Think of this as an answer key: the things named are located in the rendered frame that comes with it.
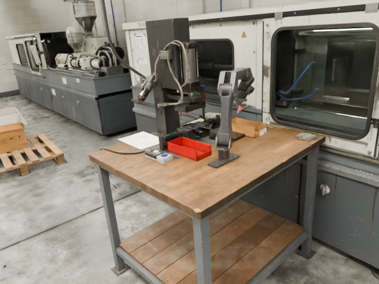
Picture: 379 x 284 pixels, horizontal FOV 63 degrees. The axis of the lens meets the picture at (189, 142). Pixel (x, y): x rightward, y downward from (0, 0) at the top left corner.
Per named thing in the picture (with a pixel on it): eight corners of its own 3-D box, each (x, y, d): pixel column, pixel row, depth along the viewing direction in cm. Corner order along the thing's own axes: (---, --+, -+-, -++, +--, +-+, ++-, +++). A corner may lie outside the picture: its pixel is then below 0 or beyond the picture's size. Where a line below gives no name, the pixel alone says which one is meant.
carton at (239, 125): (254, 139, 199) (254, 128, 196) (224, 132, 216) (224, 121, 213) (266, 134, 207) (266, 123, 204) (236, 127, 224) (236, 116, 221)
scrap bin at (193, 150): (197, 162, 171) (195, 151, 168) (167, 151, 188) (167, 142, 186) (211, 154, 178) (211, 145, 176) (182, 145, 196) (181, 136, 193)
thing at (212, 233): (210, 365, 156) (199, 212, 124) (110, 268, 224) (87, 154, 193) (315, 252, 225) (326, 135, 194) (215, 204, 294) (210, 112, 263)
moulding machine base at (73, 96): (20, 98, 895) (10, 63, 861) (55, 91, 954) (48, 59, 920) (102, 141, 490) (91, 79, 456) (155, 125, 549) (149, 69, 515)
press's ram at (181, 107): (186, 118, 190) (183, 68, 180) (160, 111, 208) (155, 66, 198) (207, 111, 201) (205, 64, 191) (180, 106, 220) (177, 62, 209)
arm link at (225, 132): (221, 143, 171) (224, 83, 166) (232, 145, 168) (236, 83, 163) (216, 145, 166) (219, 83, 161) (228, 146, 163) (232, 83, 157)
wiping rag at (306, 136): (291, 140, 194) (311, 142, 185) (290, 135, 193) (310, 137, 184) (302, 133, 203) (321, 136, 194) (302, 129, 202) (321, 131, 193)
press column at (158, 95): (166, 134, 217) (154, 20, 191) (155, 131, 225) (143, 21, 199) (181, 129, 226) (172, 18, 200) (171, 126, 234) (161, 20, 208)
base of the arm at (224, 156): (206, 151, 163) (215, 154, 158) (230, 140, 175) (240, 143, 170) (206, 165, 165) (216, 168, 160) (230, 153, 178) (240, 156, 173)
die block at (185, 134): (188, 143, 197) (187, 132, 195) (177, 140, 204) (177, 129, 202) (210, 135, 210) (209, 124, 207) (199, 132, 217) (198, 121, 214)
